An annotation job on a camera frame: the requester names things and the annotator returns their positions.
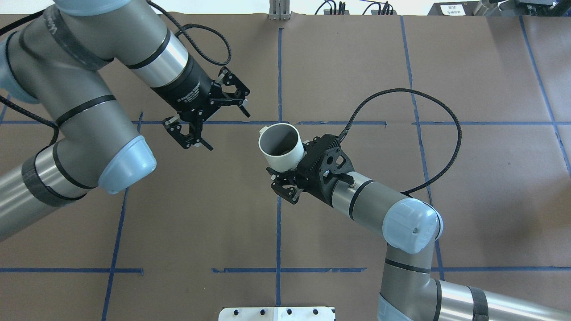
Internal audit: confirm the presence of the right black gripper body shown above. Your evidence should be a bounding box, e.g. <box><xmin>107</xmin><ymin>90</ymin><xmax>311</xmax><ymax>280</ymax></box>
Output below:
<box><xmin>295</xmin><ymin>134</ymin><xmax>355</xmax><ymax>206</ymax></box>

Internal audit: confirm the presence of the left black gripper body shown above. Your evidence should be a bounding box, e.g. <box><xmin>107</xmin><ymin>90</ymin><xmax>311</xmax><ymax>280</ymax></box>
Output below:
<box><xmin>152</xmin><ymin>57</ymin><xmax>226</xmax><ymax>113</ymax></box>

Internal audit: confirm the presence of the white ribbed HOME mug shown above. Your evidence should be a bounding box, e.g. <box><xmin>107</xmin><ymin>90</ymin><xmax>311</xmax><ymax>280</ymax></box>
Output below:
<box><xmin>258</xmin><ymin>123</ymin><xmax>305</xmax><ymax>172</ymax></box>

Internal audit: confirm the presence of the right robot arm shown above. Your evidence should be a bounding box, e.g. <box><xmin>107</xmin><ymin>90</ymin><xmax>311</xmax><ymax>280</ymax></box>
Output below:
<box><xmin>258</xmin><ymin>124</ymin><xmax>570</xmax><ymax>321</ymax></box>

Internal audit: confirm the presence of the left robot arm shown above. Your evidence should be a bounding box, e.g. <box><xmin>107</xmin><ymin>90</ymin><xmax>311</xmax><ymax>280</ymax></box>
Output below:
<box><xmin>1</xmin><ymin>0</ymin><xmax>250</xmax><ymax>240</ymax></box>

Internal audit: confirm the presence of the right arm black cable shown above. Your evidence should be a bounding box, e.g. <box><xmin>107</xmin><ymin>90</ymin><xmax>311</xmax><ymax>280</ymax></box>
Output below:
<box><xmin>337</xmin><ymin>88</ymin><xmax>463</xmax><ymax>197</ymax></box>

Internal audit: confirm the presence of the aluminium frame post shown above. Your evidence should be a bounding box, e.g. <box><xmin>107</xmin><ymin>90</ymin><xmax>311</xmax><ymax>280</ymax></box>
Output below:
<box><xmin>269</xmin><ymin>0</ymin><xmax>291</xmax><ymax>21</ymax></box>

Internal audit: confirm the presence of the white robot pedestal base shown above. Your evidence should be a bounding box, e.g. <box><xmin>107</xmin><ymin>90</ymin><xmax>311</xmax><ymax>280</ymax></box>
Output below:
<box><xmin>218</xmin><ymin>306</ymin><xmax>336</xmax><ymax>321</ymax></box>

